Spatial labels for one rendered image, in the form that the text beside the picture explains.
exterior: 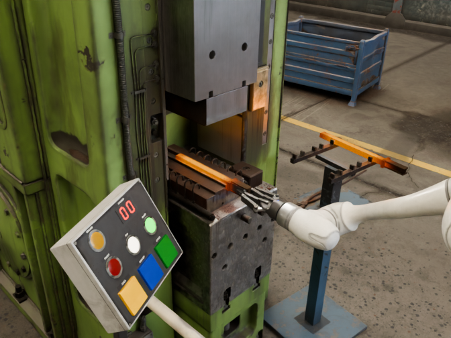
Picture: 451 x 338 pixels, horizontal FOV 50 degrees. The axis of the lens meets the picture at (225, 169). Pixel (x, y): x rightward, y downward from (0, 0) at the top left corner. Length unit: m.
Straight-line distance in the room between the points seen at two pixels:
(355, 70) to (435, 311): 3.15
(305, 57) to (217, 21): 4.17
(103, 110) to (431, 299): 2.16
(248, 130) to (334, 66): 3.59
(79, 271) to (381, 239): 2.44
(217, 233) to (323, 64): 4.02
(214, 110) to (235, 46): 0.22
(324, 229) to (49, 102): 1.06
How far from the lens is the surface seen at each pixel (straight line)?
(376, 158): 2.13
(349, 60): 5.48
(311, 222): 1.58
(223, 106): 1.65
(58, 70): 1.81
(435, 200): 1.39
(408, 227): 3.56
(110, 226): 1.32
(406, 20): 9.64
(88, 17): 1.45
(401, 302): 2.95
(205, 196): 1.77
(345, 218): 1.68
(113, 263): 1.30
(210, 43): 1.54
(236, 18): 1.61
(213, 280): 1.91
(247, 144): 2.05
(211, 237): 1.77
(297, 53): 5.73
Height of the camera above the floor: 1.92
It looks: 29 degrees down
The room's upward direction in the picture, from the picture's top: 1 degrees clockwise
